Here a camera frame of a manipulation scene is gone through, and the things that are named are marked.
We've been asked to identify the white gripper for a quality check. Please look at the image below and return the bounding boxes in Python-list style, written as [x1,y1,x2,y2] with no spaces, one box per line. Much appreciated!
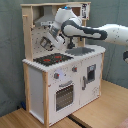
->
[47,22,64,49]

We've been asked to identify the red stove knob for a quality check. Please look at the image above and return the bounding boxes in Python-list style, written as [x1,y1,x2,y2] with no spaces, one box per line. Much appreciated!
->
[54,73,60,79]
[72,66,77,72]

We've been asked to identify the toy oven door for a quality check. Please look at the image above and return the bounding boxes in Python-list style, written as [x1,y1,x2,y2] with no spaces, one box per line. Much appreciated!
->
[55,80,75,112]

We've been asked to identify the wooden toy kitchen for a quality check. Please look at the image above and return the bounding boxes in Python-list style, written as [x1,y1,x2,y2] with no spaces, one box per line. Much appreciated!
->
[22,2,105,128]

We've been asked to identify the left red stove knob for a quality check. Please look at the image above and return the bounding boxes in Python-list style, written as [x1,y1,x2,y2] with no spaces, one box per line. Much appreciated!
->
[54,73,60,79]

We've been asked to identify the white toy microwave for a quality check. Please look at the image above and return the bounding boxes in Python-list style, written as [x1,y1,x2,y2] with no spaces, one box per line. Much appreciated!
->
[80,4,89,19]

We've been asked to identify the grey ice dispenser panel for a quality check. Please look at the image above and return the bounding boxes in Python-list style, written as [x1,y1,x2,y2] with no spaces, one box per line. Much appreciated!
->
[87,65,96,83]

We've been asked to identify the black toy stovetop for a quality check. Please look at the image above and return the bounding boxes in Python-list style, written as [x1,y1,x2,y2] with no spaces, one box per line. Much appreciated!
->
[34,53,71,66]

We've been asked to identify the grey range hood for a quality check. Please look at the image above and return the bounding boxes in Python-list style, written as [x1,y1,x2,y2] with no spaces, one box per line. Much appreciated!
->
[34,6,54,27]

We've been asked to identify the grey backdrop curtain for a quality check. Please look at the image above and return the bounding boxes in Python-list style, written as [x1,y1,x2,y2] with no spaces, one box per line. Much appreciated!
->
[0,0,128,118]

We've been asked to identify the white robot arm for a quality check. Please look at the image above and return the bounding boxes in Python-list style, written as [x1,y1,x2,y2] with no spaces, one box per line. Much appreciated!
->
[47,6,128,63]

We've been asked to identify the grey toy sink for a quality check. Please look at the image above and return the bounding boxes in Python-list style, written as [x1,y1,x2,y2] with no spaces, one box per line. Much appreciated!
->
[66,47,94,56]

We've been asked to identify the small metal toy pot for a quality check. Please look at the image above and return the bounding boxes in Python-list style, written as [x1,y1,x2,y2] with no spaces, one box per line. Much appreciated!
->
[40,37,53,51]

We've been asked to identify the black toy faucet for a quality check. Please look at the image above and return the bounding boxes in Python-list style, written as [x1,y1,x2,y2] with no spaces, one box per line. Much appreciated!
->
[67,39,75,49]

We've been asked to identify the right red stove knob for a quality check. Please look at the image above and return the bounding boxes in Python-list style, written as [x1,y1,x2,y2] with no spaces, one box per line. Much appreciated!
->
[72,66,77,72]

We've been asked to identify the grey cabinet door handle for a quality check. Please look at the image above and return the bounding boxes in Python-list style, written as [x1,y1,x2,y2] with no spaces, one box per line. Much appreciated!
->
[82,76,87,90]

